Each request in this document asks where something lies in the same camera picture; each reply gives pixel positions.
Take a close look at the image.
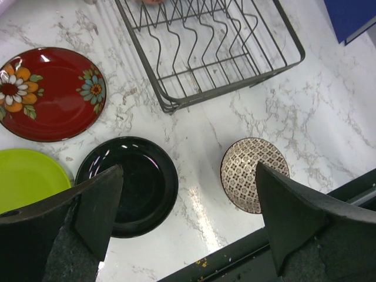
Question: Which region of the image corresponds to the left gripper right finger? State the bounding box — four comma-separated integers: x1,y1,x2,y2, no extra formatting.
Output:
256,163,375,281

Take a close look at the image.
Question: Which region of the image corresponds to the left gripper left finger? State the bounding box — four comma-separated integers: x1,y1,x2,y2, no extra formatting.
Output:
1,165,123,281

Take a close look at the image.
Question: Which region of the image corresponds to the green plate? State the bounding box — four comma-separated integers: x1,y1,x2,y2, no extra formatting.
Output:
1,149,71,213

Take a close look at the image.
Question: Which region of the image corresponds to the black plate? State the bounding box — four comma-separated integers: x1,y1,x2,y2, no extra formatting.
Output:
75,136,179,238

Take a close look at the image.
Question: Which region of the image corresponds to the patterned bowl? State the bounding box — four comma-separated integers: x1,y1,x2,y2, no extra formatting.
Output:
220,137,290,214

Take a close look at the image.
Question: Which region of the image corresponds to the red floral plate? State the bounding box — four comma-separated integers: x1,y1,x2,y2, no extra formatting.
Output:
1,47,107,142

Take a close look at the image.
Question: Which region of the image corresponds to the black wire dish rack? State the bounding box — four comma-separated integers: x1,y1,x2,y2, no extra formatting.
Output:
116,1,306,114

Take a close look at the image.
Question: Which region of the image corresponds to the blue binder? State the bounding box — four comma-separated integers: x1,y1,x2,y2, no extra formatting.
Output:
324,0,376,45

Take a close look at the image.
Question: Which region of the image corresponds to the pink mug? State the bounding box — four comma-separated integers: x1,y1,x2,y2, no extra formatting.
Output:
136,0,166,6

